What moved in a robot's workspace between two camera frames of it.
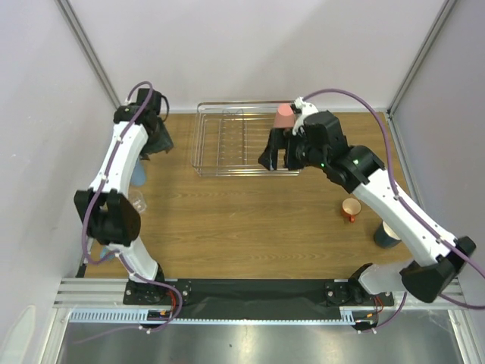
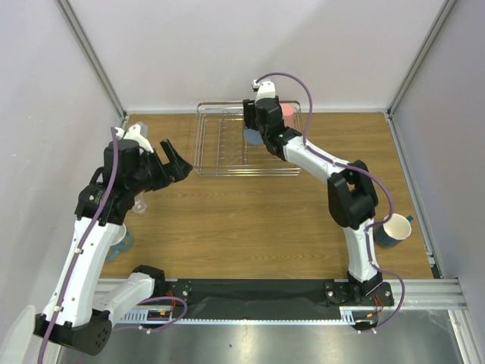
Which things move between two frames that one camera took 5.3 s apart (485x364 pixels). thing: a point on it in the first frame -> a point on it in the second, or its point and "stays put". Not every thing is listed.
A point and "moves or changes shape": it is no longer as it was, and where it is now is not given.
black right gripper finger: (276, 141) -> (250, 114)
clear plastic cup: (137, 201) stays put
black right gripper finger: (297, 151) -> (272, 119)
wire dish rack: (229, 136) stays put
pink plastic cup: (284, 117) stays put
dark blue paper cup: (384, 236) stays put
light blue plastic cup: (139, 176) moves or changes shape
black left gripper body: (158, 141) -> (151, 176)
